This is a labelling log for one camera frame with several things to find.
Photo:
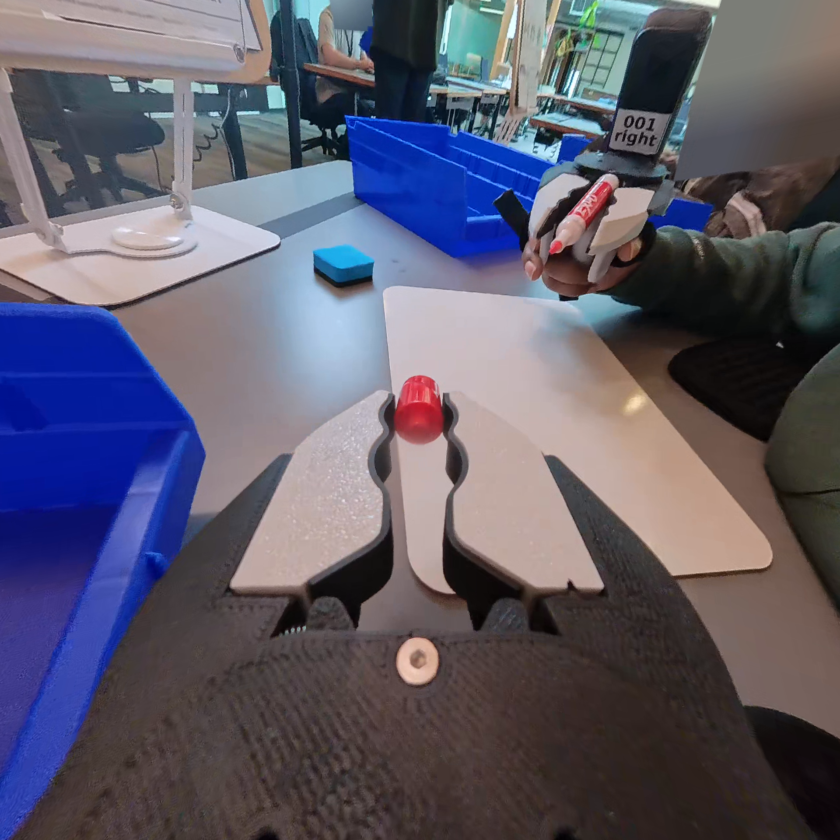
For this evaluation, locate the black textured wrist pad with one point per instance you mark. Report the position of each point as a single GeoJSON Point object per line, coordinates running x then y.
{"type": "Point", "coordinates": [735, 387]}
{"type": "Point", "coordinates": [801, 775]}

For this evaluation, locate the blue plastic bin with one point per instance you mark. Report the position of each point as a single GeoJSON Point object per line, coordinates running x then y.
{"type": "Point", "coordinates": [79, 525]}
{"type": "Point", "coordinates": [683, 210]}
{"type": "Point", "coordinates": [433, 184]}

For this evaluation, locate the white whiteboard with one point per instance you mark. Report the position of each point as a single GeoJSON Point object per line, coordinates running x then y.
{"type": "Point", "coordinates": [591, 420]}

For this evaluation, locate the person's right hand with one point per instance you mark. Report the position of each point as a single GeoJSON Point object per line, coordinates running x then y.
{"type": "Point", "coordinates": [578, 282]}

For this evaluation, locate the white standing sign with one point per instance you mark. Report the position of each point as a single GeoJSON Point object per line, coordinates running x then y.
{"type": "Point", "coordinates": [526, 53]}

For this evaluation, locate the red marker cap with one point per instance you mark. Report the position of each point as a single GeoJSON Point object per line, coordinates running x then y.
{"type": "Point", "coordinates": [420, 412]}

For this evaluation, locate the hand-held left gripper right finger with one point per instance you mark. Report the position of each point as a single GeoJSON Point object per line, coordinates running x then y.
{"type": "Point", "coordinates": [519, 525]}

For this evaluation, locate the wooden office table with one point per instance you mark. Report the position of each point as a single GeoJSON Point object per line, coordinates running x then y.
{"type": "Point", "coordinates": [433, 95]}

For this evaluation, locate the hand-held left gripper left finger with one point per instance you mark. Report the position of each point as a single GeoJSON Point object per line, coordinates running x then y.
{"type": "Point", "coordinates": [315, 525]}

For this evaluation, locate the blue whiteboard eraser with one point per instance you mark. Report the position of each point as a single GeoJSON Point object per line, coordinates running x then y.
{"type": "Point", "coordinates": [343, 265]}

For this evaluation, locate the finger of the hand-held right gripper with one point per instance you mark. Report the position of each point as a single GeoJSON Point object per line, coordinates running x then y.
{"type": "Point", "coordinates": [624, 223]}
{"type": "Point", "coordinates": [551, 210]}

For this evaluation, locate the black office chair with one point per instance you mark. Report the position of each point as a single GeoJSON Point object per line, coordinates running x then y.
{"type": "Point", "coordinates": [92, 131]}
{"type": "Point", "coordinates": [315, 92]}

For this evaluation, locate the red dry-erase marker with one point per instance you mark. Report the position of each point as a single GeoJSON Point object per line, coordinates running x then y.
{"type": "Point", "coordinates": [591, 208]}

